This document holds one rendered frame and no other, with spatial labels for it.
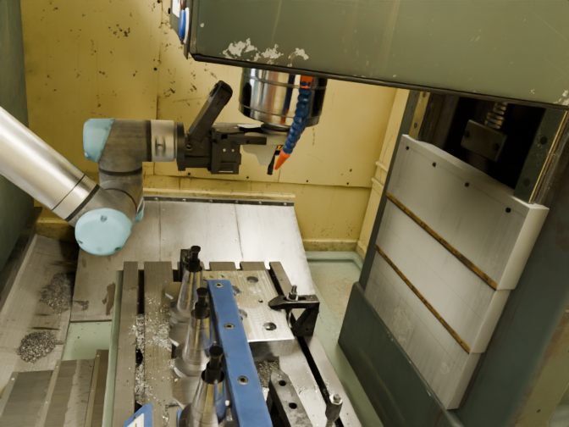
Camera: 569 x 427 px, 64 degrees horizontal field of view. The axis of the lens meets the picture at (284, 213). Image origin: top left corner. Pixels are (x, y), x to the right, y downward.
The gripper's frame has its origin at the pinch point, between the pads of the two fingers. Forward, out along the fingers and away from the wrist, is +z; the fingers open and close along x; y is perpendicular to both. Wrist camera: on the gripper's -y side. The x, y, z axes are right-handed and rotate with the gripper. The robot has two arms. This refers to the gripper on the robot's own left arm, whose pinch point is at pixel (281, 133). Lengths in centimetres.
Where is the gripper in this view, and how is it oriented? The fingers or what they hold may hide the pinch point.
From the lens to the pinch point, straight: 89.8
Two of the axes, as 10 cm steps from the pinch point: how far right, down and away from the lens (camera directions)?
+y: -1.1, 9.0, 4.1
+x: 2.7, 4.3, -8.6
